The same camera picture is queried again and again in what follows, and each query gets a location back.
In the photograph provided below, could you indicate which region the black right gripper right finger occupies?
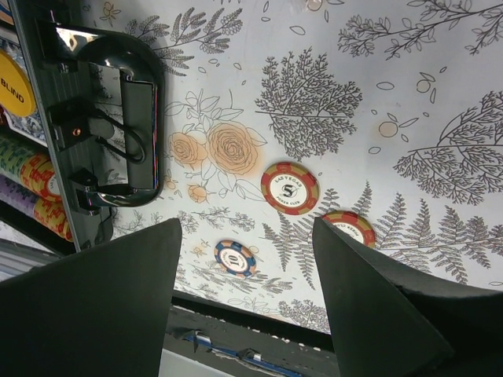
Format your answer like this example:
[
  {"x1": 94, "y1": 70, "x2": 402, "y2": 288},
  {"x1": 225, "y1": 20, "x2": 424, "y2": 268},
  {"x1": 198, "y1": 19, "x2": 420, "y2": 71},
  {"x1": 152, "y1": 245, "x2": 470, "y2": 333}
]
[{"x1": 312, "y1": 218, "x2": 502, "y2": 376}]

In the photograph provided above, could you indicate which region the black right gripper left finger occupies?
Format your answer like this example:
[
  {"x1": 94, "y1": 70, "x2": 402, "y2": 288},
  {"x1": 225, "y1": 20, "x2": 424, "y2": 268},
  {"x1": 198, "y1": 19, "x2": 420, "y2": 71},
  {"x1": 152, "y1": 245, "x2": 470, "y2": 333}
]
[{"x1": 1, "y1": 218, "x2": 182, "y2": 376}]

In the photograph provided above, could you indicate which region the orange poker chip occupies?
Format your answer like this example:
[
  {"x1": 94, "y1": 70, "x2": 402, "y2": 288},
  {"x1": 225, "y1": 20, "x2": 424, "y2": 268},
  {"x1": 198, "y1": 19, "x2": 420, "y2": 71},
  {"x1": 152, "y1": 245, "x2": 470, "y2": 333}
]
[
  {"x1": 261, "y1": 162, "x2": 320, "y2": 215},
  {"x1": 322, "y1": 210, "x2": 376, "y2": 248}
]

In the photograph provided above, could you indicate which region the black poker set case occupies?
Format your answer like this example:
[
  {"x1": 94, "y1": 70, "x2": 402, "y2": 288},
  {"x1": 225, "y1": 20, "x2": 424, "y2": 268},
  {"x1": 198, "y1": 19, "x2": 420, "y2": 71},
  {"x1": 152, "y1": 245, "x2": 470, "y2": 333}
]
[{"x1": 9, "y1": 1, "x2": 165, "y2": 251}]

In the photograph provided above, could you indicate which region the yellow big blind button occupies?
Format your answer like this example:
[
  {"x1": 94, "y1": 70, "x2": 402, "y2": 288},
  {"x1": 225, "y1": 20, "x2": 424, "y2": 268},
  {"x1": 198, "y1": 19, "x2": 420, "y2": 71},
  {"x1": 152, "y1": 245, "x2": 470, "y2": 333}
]
[{"x1": 0, "y1": 50, "x2": 36, "y2": 117}]

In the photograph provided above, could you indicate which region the blue playing card deck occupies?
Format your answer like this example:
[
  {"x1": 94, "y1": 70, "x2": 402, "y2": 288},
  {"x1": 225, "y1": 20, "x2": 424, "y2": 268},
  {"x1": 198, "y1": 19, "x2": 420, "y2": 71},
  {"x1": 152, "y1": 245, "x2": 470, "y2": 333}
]
[{"x1": 1, "y1": 37, "x2": 47, "y2": 147}]

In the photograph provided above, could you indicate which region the bottom poker chip row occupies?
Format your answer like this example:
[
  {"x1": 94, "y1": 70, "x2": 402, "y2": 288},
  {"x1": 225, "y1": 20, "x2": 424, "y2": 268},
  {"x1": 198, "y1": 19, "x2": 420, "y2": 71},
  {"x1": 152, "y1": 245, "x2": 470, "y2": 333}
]
[{"x1": 1, "y1": 175, "x2": 73, "y2": 242}]

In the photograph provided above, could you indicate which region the poker chip row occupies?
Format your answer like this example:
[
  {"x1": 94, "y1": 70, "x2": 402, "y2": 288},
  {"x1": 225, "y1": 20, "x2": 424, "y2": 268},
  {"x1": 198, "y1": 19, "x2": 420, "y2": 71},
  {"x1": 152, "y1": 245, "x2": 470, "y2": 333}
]
[
  {"x1": 1, "y1": 134, "x2": 61, "y2": 202},
  {"x1": 1, "y1": 175, "x2": 73, "y2": 242}
]

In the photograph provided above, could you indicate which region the floral patterned table mat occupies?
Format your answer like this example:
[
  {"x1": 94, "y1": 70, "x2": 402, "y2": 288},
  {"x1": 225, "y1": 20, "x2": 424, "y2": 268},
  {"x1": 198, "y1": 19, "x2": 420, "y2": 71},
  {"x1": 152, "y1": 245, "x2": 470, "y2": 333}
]
[{"x1": 81, "y1": 1, "x2": 502, "y2": 332}]

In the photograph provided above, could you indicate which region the white slotted cable duct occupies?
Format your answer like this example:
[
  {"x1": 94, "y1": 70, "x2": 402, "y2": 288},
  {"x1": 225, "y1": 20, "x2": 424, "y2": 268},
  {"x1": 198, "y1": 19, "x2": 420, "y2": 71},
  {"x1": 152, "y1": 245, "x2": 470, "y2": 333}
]
[{"x1": 160, "y1": 331, "x2": 341, "y2": 377}]

